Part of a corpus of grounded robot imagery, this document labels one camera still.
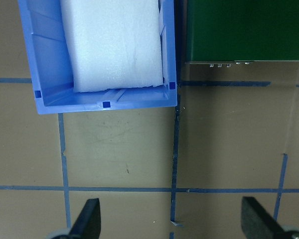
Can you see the green conveyor belt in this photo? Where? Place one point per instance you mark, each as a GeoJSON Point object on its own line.
{"type": "Point", "coordinates": [242, 31]}

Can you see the white foam bin liner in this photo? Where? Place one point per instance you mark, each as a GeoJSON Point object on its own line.
{"type": "Point", "coordinates": [113, 44]}

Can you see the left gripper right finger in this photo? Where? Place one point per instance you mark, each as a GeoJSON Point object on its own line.
{"type": "Point", "coordinates": [257, 223]}

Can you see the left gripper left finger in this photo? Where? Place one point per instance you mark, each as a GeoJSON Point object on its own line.
{"type": "Point", "coordinates": [87, 224]}

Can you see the left blue plastic bin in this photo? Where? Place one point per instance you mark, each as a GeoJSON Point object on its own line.
{"type": "Point", "coordinates": [51, 70]}

